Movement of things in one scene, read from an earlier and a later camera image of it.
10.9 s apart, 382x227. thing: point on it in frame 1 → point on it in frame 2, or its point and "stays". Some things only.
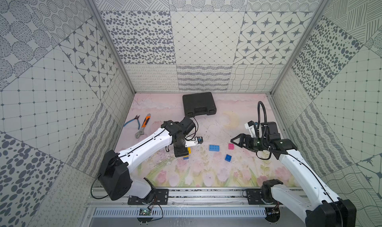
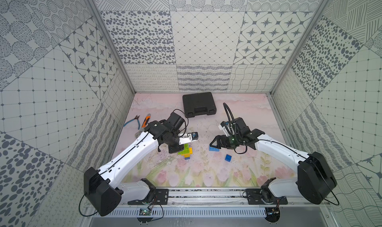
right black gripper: [242, 137] → [224, 144]
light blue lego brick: [214, 148] stays
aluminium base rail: [97, 196] stays
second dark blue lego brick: [228, 158] stays
